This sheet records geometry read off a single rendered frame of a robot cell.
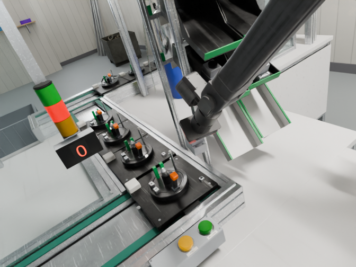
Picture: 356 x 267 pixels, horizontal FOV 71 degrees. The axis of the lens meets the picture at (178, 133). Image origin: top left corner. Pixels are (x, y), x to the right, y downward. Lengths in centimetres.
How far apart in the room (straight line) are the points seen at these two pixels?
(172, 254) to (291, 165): 57
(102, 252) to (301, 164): 76
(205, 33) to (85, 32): 869
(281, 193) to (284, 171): 11
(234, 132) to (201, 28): 37
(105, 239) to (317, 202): 69
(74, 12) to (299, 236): 905
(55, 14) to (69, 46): 97
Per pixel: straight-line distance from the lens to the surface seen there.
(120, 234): 90
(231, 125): 92
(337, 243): 86
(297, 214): 90
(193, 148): 76
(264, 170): 103
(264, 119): 100
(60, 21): 925
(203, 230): 74
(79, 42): 937
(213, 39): 80
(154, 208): 83
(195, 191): 84
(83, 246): 94
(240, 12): 95
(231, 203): 85
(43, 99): 75
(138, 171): 100
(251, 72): 46
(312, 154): 111
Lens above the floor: 157
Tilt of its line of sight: 32 degrees down
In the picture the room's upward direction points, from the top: 17 degrees counter-clockwise
